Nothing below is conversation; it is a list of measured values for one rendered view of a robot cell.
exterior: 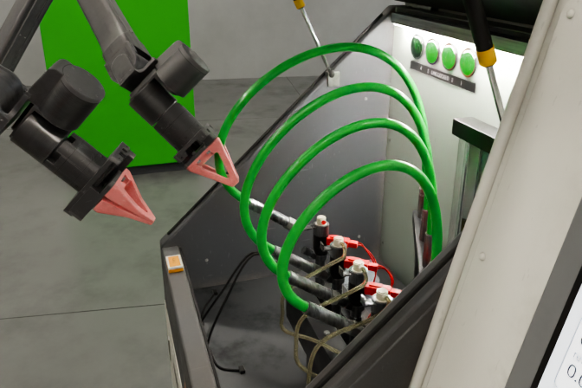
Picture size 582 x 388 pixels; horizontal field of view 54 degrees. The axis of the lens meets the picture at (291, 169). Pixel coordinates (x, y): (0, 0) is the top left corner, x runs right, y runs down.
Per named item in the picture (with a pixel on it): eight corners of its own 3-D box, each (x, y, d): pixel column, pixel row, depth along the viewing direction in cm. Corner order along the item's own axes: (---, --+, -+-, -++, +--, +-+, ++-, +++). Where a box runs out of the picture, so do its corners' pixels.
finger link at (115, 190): (160, 220, 74) (101, 174, 71) (126, 256, 75) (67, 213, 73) (168, 199, 80) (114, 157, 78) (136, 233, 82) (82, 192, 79)
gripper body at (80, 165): (123, 165, 71) (74, 126, 69) (74, 220, 73) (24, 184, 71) (134, 149, 77) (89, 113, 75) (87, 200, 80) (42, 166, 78)
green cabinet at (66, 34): (184, 136, 508) (172, -18, 461) (198, 170, 431) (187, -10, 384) (69, 146, 482) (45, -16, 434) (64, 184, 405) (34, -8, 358)
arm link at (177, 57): (146, 87, 98) (108, 65, 91) (192, 40, 96) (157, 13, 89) (172, 132, 91) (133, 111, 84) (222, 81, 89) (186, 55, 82)
